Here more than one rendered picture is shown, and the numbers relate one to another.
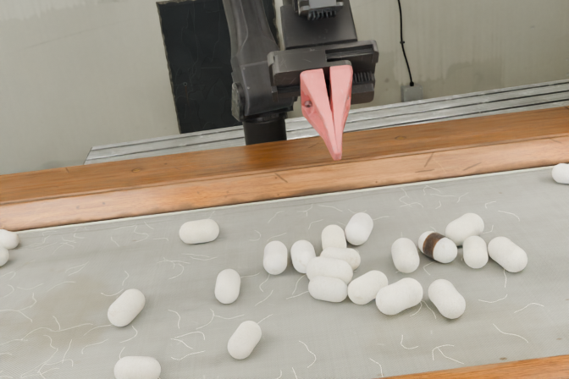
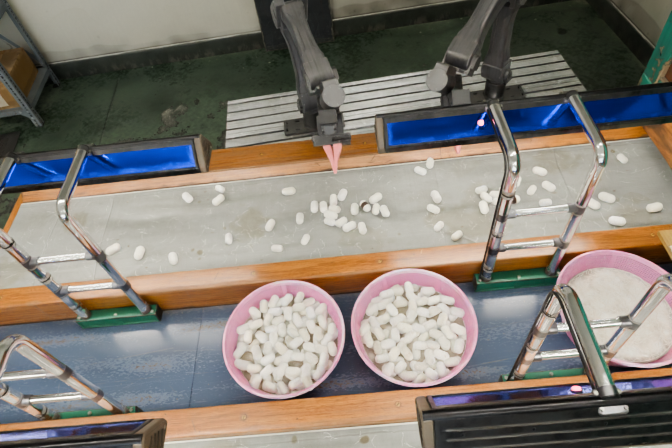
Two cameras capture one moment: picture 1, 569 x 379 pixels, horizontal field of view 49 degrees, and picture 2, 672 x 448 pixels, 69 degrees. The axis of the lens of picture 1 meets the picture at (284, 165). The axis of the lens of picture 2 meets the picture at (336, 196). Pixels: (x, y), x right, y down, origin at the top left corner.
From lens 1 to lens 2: 0.82 m
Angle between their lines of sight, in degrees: 28
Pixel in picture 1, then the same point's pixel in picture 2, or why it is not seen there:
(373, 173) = (352, 163)
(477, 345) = (367, 243)
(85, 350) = (260, 239)
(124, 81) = not seen: outside the picture
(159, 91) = not seen: outside the picture
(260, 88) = (309, 104)
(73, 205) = (240, 172)
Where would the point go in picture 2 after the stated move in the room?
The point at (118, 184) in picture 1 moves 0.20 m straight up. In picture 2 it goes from (256, 163) to (238, 109)
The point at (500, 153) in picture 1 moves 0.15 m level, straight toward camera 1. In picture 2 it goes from (400, 156) to (386, 195)
